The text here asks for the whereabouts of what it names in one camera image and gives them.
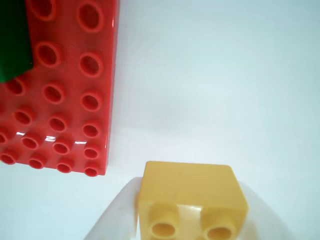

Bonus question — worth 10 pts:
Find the yellow lego brick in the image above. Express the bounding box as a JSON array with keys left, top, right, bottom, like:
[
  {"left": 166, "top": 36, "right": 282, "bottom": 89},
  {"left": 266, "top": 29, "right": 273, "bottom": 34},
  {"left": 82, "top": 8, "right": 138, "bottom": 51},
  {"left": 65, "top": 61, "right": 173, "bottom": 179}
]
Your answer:
[{"left": 136, "top": 160, "right": 250, "bottom": 240}]

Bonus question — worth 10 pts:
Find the red lego baseplate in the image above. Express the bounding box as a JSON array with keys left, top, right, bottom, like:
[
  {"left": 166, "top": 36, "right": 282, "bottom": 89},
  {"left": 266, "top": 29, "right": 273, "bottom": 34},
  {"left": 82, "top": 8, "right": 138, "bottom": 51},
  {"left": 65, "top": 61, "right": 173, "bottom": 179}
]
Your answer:
[{"left": 0, "top": 0, "right": 120, "bottom": 178}]

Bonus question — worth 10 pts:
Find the green lego brick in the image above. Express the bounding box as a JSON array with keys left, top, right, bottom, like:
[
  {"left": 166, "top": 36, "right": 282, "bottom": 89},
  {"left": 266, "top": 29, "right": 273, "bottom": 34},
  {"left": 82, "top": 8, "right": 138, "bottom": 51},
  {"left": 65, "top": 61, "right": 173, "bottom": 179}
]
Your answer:
[{"left": 0, "top": 0, "right": 35, "bottom": 84}]

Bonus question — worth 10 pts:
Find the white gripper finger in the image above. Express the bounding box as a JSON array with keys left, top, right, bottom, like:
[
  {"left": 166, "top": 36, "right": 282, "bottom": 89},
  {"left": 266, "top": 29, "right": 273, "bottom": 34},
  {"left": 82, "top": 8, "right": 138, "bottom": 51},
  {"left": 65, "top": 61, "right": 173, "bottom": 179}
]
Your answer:
[
  {"left": 237, "top": 181, "right": 296, "bottom": 240},
  {"left": 83, "top": 176, "right": 144, "bottom": 240}
]

